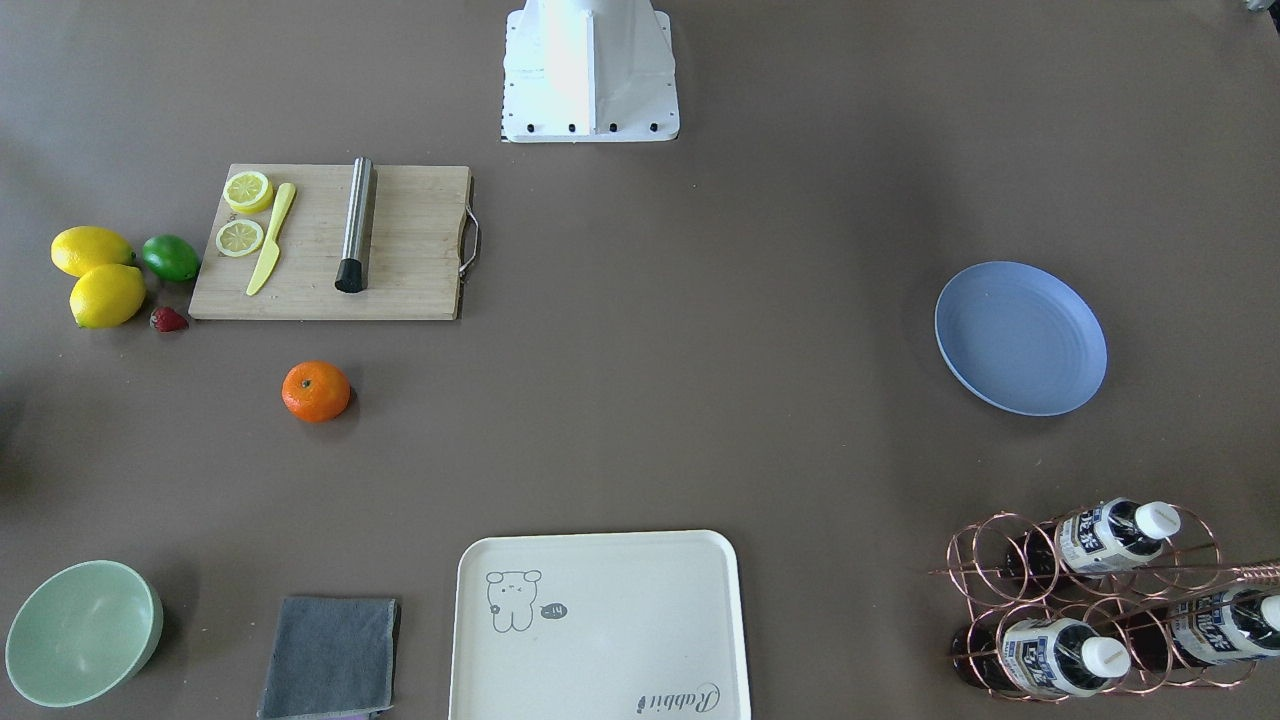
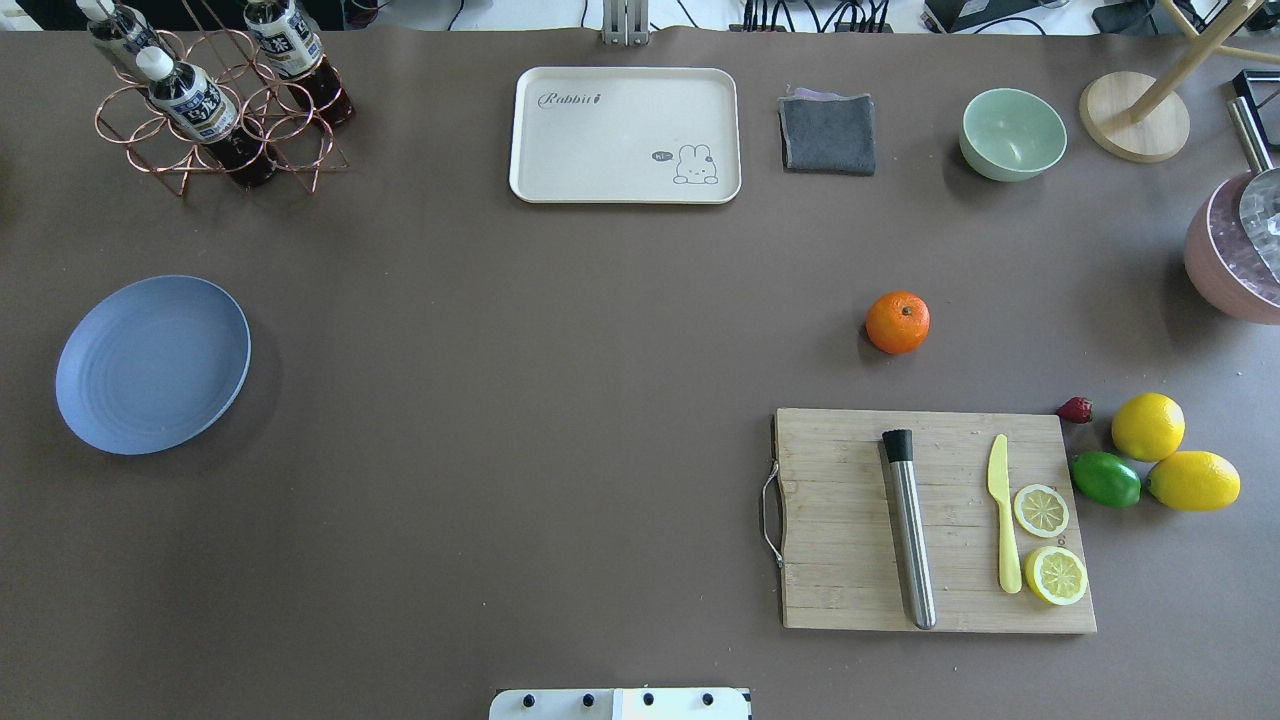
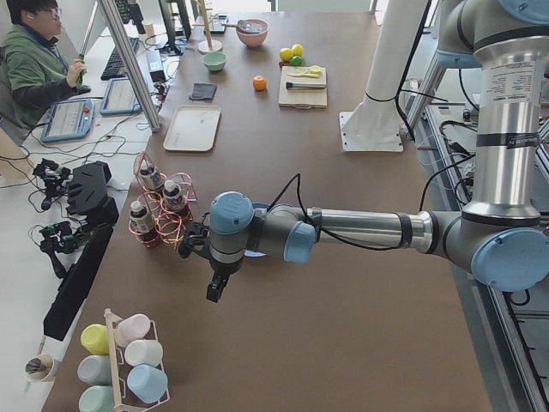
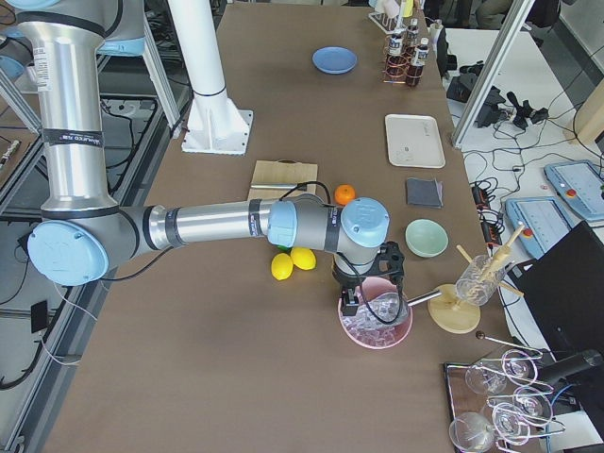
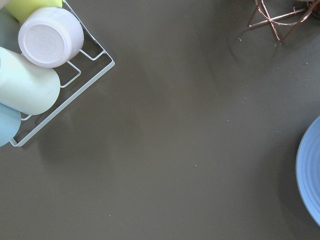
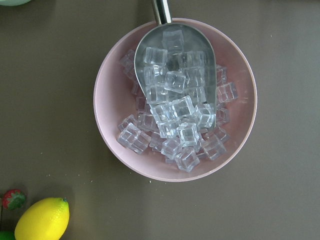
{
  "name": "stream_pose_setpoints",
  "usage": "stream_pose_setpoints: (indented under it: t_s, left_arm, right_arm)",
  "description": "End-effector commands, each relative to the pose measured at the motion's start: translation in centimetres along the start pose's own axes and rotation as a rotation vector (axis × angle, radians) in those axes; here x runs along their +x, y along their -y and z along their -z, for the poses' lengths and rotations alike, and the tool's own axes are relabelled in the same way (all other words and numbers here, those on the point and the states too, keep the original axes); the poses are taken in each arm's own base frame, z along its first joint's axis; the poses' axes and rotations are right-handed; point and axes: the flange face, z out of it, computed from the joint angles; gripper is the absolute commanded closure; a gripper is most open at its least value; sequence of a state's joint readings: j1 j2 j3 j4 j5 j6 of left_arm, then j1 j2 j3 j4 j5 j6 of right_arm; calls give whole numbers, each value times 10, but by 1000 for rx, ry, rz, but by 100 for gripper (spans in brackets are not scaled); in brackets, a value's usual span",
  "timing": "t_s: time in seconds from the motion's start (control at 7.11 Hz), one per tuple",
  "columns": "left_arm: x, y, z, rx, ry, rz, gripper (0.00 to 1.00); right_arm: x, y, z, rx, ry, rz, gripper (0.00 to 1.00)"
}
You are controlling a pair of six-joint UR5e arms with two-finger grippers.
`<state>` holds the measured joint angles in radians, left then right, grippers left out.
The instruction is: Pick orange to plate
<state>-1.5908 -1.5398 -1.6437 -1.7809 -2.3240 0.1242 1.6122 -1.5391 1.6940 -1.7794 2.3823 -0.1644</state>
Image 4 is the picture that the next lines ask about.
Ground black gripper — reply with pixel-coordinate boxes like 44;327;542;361
332;241;404;317

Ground orange fruit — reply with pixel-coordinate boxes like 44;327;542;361
334;184;357;206

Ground blue plate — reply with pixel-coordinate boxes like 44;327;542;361
311;46;358;75

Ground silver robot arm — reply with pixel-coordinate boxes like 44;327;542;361
13;1;404;316

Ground clear ice cubes pile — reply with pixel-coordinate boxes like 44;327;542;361
341;304;396;347

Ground pink bowl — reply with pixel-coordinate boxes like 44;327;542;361
337;277;413;349

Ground metal ice scoop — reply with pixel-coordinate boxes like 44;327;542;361
365;290;442;326

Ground yellow lemon near board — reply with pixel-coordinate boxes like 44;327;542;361
290;246;317;271

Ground yellow lemon outer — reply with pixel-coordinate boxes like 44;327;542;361
271;253;294;281

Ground mint green bowl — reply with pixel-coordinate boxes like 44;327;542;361
405;219;449;258

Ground wooden cup tree stand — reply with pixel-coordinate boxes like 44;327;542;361
428;222;525;334

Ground grey folded cloth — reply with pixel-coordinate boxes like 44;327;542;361
406;177;443;209

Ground clear glass mug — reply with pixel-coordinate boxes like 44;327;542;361
455;255;506;307

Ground wooden cutting board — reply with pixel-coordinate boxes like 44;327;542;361
247;160;318;200

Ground steel cylinder muddler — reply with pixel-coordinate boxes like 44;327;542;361
250;183;304;190

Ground cream rabbit tray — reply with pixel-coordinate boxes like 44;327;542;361
385;113;445;169

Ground wine glass rack tray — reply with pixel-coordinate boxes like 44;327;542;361
445;330;566;452

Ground blue teach pendant near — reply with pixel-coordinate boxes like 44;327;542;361
505;196;576;259

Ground blue teach pendant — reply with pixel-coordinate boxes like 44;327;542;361
505;196;576;259
544;160;603;222

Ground black monitor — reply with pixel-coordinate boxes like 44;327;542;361
509;221;603;352

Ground dark bottle white cap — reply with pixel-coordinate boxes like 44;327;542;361
406;38;429;87

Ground blue teach pendant far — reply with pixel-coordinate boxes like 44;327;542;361
544;160;603;222

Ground white pedestal column base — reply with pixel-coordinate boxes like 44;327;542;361
169;0;253;156

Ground copper wire bottle rack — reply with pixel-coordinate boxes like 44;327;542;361
382;26;429;87

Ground aluminium frame post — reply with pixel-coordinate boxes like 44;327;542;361
451;0;534;148

